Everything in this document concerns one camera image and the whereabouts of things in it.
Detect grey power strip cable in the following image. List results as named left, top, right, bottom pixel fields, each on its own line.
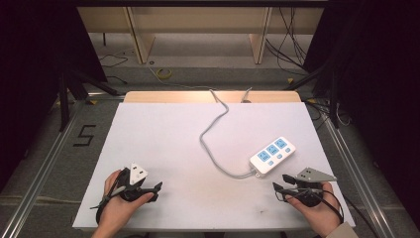
left=198, top=89, right=257, bottom=180

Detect black metal stand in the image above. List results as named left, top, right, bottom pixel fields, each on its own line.
left=282, top=62, right=343, bottom=130
left=57, top=63, right=121, bottom=133

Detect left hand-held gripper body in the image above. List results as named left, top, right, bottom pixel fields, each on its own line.
left=115, top=162, right=157, bottom=203

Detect short grey cable end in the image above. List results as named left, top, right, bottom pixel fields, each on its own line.
left=241, top=86, right=254, bottom=103

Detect thin black floor cable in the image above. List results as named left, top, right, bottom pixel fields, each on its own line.
left=98, top=53, right=129, bottom=85

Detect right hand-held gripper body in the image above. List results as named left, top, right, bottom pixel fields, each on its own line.
left=291, top=167, right=338, bottom=208

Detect white power strip blue sockets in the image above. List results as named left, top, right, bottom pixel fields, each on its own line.
left=249, top=136, right=297, bottom=179

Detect yellow tape roll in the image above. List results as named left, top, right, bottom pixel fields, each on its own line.
left=156, top=67, right=173, bottom=80

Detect person's left hand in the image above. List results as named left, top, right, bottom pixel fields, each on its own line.
left=97, top=169, right=156, bottom=233

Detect white table cover sheet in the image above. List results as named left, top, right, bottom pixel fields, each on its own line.
left=71, top=101, right=357, bottom=232

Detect aluminium floor rail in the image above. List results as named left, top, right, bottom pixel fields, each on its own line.
left=0, top=98, right=87, bottom=238
left=321, top=113, right=397, bottom=238

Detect bundle of black cables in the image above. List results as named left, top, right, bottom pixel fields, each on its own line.
left=264, top=7, right=313, bottom=72

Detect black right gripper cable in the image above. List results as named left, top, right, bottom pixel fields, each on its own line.
left=275, top=187, right=379, bottom=238

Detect light wooden shelf unit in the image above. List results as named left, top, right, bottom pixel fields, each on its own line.
left=76, top=6, right=325, bottom=65

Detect person's right hand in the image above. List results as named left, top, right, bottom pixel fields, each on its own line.
left=284, top=181, right=342, bottom=238

